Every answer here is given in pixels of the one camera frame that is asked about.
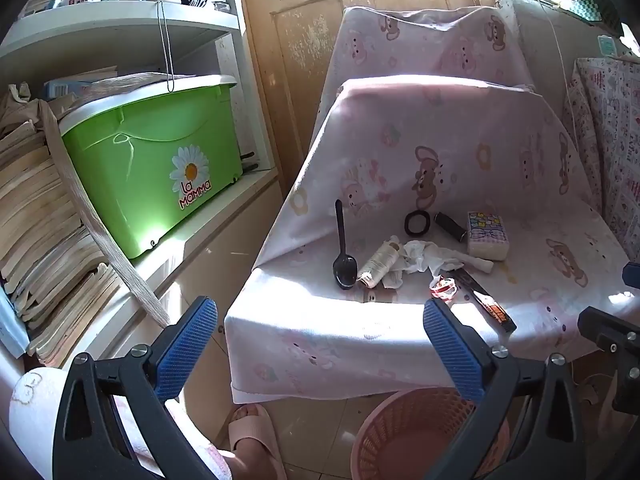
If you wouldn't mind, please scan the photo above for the person's left leg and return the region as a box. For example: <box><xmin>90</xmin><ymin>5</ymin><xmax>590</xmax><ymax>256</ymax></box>
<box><xmin>220</xmin><ymin>407</ymin><xmax>281</xmax><ymax>480</ymax></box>

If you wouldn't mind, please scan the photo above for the green storage box white lid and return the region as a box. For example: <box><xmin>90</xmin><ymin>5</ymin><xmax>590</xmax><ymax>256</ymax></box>
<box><xmin>57</xmin><ymin>74</ymin><xmax>246</xmax><ymax>261</ymax></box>

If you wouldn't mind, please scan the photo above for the metal wire loop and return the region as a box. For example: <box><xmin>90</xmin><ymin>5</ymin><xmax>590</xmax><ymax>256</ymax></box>
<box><xmin>157</xmin><ymin>0</ymin><xmax>177</xmax><ymax>92</ymax></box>

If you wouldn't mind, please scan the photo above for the checkered cloth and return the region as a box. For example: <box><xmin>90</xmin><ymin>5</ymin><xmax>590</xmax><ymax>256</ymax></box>
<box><xmin>550</xmin><ymin>0</ymin><xmax>632</xmax><ymax>37</ymax></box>

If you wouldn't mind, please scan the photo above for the white tissue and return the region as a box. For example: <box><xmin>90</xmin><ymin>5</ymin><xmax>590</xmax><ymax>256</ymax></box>
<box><xmin>402</xmin><ymin>240</ymin><xmax>495</xmax><ymax>277</ymax></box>
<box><xmin>384</xmin><ymin>260</ymin><xmax>417</xmax><ymax>290</ymax></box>

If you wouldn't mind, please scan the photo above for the stack of worn books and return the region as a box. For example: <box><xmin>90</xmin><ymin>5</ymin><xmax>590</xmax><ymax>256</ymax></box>
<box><xmin>0</xmin><ymin>85</ymin><xmax>121</xmax><ymax>367</ymax></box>

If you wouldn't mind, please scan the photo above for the patterned white cloth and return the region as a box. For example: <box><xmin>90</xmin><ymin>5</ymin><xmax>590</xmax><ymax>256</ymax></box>
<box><xmin>562</xmin><ymin>55</ymin><xmax>640</xmax><ymax>257</ymax></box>

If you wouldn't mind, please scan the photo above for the tissue packet with bow print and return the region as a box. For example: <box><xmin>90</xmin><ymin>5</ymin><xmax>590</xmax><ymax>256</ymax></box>
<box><xmin>466</xmin><ymin>211</ymin><xmax>510</xmax><ymax>261</ymax></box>

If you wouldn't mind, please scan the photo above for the black spoon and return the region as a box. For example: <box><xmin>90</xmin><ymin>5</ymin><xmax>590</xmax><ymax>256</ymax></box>
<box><xmin>332</xmin><ymin>199</ymin><xmax>359</xmax><ymax>291</ymax></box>

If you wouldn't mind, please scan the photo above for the pink printed cloth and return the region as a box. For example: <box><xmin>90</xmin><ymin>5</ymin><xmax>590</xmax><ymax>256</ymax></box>
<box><xmin>225</xmin><ymin>5</ymin><xmax>640</xmax><ymax>406</ymax></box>

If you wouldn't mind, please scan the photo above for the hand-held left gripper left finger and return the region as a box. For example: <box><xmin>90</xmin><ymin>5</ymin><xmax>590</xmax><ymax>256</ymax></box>
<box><xmin>52</xmin><ymin>296</ymin><xmax>218</xmax><ymax>480</ymax></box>

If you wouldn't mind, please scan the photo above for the pink plastic basket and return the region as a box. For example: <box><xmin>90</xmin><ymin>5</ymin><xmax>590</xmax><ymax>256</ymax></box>
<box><xmin>350</xmin><ymin>387</ymin><xmax>512</xmax><ymax>480</ymax></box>

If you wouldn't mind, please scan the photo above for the cream thread spool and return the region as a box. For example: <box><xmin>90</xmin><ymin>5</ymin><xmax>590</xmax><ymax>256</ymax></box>
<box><xmin>356</xmin><ymin>239</ymin><xmax>404</xmax><ymax>290</ymax></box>

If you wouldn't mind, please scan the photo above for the white shelf unit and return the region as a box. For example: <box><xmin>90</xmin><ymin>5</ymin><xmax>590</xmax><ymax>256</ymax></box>
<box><xmin>0</xmin><ymin>0</ymin><xmax>281</xmax><ymax>361</ymax></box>

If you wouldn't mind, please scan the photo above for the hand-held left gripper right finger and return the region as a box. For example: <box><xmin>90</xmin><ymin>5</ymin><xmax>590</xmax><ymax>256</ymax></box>
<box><xmin>422</xmin><ymin>299</ymin><xmax>586</xmax><ymax>480</ymax></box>

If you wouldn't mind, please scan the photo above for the black lighter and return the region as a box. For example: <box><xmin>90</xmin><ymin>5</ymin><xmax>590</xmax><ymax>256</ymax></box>
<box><xmin>434</xmin><ymin>211</ymin><xmax>469</xmax><ymax>244</ymax></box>

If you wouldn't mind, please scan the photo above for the black utility knife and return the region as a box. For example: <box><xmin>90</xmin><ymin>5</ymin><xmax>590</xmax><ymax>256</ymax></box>
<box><xmin>440</xmin><ymin>267</ymin><xmax>519</xmax><ymax>334</ymax></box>

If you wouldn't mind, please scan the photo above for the black hair tie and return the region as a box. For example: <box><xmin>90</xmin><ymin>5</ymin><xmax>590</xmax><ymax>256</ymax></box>
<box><xmin>404</xmin><ymin>209</ymin><xmax>432</xmax><ymax>236</ymax></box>

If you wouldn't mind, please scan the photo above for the pink fleece robe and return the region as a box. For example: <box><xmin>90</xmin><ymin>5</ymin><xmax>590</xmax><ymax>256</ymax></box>
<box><xmin>9</xmin><ymin>367</ymin><xmax>232</xmax><ymax>480</ymax></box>

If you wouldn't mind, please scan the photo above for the foot in pink slipper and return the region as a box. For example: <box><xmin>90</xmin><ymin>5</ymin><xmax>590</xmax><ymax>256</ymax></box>
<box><xmin>227</xmin><ymin>404</ymin><xmax>289</xmax><ymax>480</ymax></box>

